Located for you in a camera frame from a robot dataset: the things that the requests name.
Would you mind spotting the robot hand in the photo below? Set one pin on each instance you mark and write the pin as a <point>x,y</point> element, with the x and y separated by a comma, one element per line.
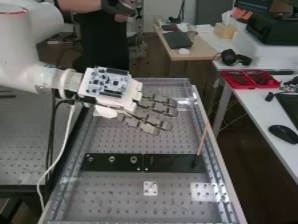
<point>111,85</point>

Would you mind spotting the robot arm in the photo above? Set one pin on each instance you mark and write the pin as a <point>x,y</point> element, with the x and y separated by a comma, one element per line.
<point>27,50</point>

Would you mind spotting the person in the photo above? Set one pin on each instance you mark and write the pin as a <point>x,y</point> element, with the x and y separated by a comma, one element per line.
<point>104,40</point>

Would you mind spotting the white mouse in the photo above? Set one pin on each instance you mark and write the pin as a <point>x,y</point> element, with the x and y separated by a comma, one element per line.
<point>184,51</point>

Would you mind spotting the small black keyboard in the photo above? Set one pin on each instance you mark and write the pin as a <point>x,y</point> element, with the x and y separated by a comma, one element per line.
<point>178,39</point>

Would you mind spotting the wooden desk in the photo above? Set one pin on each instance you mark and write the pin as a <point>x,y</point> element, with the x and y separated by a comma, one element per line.
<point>200,50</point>

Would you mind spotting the thin stick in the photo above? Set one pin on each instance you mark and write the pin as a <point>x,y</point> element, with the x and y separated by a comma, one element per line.
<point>203,140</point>

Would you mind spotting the black headphones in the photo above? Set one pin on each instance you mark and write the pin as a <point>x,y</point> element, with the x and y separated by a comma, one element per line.
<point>231,56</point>

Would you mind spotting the red tray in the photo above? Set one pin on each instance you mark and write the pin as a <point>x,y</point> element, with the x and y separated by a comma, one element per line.
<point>237,80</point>
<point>265,78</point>

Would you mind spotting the small white box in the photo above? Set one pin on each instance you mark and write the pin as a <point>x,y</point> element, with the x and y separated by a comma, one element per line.
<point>151,188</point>

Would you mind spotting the white desk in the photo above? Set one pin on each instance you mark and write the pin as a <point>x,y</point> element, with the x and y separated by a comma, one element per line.
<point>261,115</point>
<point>267,57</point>

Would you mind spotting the small black device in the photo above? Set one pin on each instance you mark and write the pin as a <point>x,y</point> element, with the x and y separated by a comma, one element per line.
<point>269,96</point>

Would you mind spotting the clear box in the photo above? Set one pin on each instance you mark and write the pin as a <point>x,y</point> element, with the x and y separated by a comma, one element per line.
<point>134,206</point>

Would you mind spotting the black printer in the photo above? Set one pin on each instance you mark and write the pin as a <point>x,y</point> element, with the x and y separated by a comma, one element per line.
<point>275,28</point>

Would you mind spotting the black mouse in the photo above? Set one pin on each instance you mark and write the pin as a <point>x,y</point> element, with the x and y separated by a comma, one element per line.
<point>284,134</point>

